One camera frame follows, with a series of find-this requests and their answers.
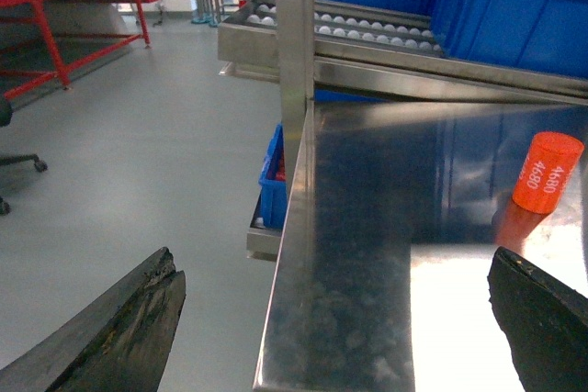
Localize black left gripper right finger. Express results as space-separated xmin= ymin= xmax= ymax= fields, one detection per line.
xmin=488 ymin=247 xmax=587 ymax=391

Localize small blue parts bin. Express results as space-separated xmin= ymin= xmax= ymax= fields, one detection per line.
xmin=258 ymin=123 xmax=288 ymax=230

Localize orange cylindrical capacitor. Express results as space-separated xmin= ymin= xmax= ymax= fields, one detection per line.
xmin=512 ymin=131 xmax=584 ymax=215

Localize black office chair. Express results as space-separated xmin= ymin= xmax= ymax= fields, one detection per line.
xmin=0 ymin=95 xmax=49 ymax=216

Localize stainless steel roller rack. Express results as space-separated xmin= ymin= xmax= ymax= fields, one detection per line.
xmin=219 ymin=0 xmax=587 ymax=262

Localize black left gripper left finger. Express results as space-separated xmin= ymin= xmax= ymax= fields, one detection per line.
xmin=1 ymin=247 xmax=186 ymax=391

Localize large blue plastic crate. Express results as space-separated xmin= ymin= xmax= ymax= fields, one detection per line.
xmin=431 ymin=0 xmax=587 ymax=78

